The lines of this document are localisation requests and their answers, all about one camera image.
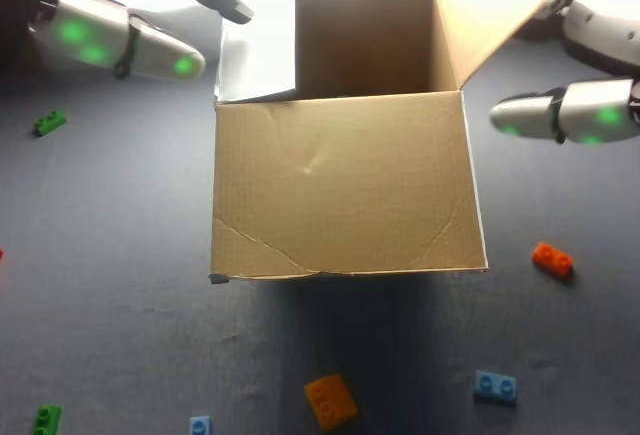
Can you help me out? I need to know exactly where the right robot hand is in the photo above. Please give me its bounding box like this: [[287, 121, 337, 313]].
[[488, 0, 640, 147]]

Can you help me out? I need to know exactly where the green toy brick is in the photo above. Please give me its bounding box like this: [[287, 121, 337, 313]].
[[32, 403, 65, 435], [32, 110, 68, 139]]

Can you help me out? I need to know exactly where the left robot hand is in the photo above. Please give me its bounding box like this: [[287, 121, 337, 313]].
[[0, 0, 255, 82]]

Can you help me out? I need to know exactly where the orange toy brick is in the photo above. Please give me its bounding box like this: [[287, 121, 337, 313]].
[[531, 241, 576, 282]]

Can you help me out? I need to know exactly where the cardboard box white outside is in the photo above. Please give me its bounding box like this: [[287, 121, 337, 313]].
[[208, 0, 577, 287]]

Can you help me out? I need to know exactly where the grey-blue table cloth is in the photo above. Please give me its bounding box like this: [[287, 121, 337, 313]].
[[0, 4, 640, 435]]

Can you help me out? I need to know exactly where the yellow-orange toy brick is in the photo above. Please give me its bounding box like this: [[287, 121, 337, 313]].
[[303, 373, 361, 432]]

